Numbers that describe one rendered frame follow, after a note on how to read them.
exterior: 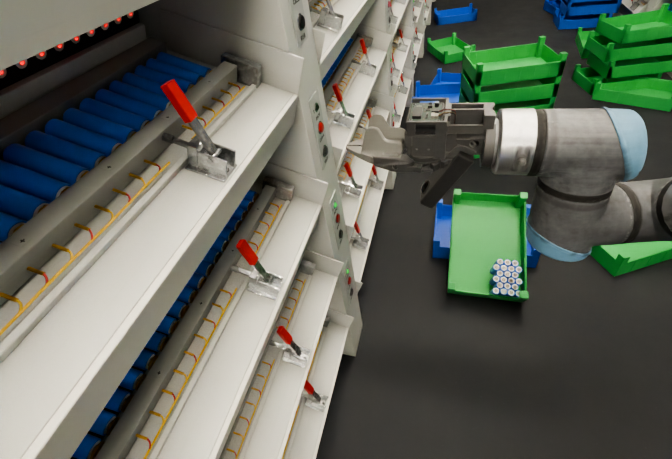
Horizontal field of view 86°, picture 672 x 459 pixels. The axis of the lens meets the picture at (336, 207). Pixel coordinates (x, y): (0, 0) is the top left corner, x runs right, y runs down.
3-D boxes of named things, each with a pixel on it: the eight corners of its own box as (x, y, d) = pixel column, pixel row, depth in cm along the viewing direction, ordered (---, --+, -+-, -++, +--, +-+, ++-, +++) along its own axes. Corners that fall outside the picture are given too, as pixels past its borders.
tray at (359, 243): (387, 167, 139) (400, 138, 129) (352, 302, 96) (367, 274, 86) (337, 149, 139) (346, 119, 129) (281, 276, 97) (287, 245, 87)
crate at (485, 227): (522, 302, 101) (529, 299, 94) (446, 292, 107) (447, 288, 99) (521, 202, 111) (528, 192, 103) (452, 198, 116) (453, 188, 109)
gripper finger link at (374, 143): (342, 120, 55) (405, 120, 52) (347, 153, 58) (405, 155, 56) (337, 131, 52) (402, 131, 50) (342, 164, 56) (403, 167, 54)
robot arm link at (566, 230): (618, 264, 53) (650, 192, 46) (537, 269, 54) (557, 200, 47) (582, 225, 61) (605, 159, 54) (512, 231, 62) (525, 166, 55)
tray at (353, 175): (385, 121, 126) (399, 85, 116) (343, 253, 83) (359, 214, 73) (330, 102, 126) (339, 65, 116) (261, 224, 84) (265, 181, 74)
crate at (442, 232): (527, 221, 123) (532, 204, 118) (535, 268, 109) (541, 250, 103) (436, 215, 131) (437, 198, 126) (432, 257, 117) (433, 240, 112)
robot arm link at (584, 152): (636, 200, 45) (669, 123, 40) (526, 194, 49) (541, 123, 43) (612, 164, 53) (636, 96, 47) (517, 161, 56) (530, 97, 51)
